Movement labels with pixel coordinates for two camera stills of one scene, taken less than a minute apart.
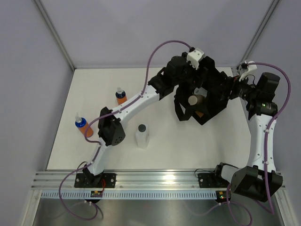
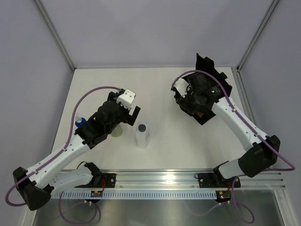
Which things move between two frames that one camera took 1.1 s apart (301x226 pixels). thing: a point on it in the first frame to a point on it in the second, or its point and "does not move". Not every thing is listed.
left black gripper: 194,79 to 130,119
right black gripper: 234,84 to 184,102
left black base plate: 110,180 does not move
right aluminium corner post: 273,6 does not move
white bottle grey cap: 142,135 does not move
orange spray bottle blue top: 82,125 does not move
